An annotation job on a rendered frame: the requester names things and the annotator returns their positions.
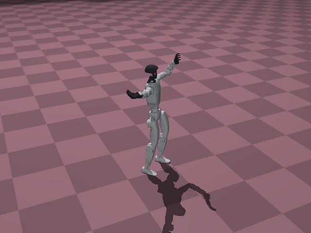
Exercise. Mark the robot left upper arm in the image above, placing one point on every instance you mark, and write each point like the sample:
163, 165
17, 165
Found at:
163, 74

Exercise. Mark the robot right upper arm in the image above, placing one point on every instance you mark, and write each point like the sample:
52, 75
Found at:
149, 90

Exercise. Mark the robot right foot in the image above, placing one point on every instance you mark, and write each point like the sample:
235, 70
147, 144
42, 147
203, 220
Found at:
149, 171

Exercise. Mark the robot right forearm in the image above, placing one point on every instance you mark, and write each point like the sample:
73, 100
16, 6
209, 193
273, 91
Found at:
144, 93

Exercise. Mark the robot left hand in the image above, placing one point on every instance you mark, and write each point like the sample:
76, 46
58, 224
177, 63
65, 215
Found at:
176, 60

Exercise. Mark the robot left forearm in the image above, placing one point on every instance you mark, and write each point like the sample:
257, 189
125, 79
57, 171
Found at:
171, 65

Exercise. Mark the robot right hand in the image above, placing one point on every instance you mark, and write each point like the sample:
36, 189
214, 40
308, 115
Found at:
133, 95

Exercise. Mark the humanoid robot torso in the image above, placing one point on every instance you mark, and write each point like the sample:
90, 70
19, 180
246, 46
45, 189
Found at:
153, 100

